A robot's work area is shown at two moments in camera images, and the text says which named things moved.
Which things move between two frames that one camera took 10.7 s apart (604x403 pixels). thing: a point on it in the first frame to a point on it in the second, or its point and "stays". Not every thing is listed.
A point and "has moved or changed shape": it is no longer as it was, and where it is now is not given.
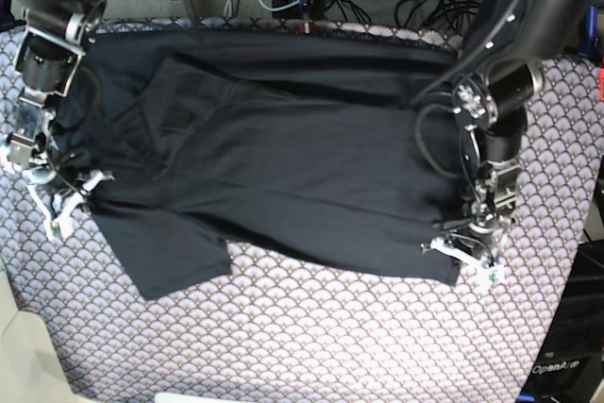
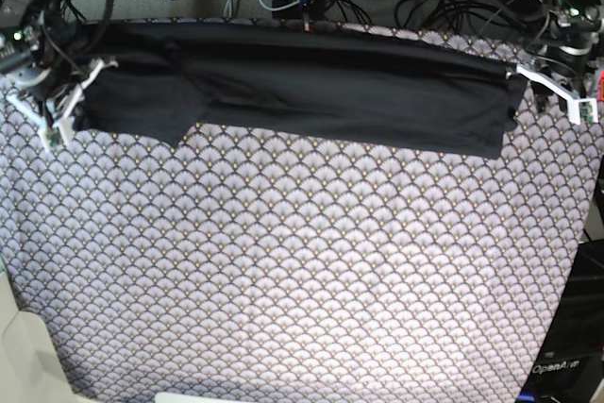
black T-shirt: x=197 y=141 has moved or changed shape
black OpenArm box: x=570 y=368 stays
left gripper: x=61 y=182 to x=47 y=77
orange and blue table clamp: x=305 y=25 stays
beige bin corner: x=30 y=368 stays
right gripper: x=477 y=240 to x=568 y=60
